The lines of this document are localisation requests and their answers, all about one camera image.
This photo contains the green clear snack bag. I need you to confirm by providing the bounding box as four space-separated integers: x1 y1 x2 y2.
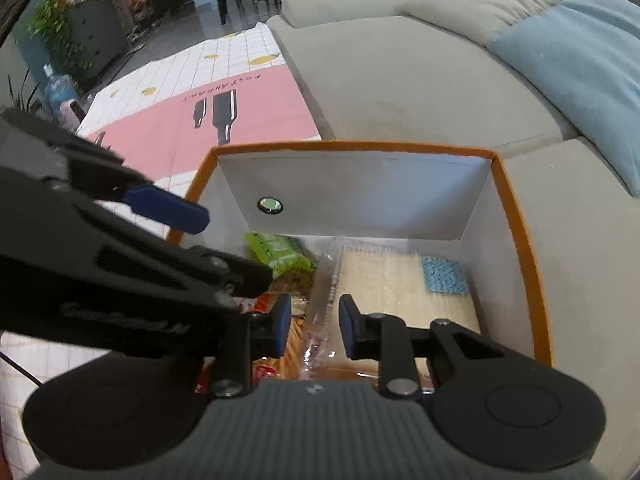
244 232 316 278

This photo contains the dark cabinet with plants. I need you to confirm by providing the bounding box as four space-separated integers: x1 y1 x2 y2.
27 0 129 86

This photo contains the red chip bag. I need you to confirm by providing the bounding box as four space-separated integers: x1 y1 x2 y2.
195 292 307 399

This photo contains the orange cardboard box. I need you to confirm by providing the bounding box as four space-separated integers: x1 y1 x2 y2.
167 141 554 365

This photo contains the beige sofa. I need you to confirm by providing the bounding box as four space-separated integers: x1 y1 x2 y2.
268 0 639 479

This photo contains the light blue cushion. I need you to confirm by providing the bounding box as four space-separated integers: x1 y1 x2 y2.
488 0 639 196

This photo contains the water jug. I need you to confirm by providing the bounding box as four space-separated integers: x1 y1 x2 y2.
43 63 79 119

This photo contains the pink small heater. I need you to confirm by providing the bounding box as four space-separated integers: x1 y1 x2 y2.
58 99 86 132

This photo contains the potted plant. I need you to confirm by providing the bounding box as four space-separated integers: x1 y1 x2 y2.
6 68 41 113

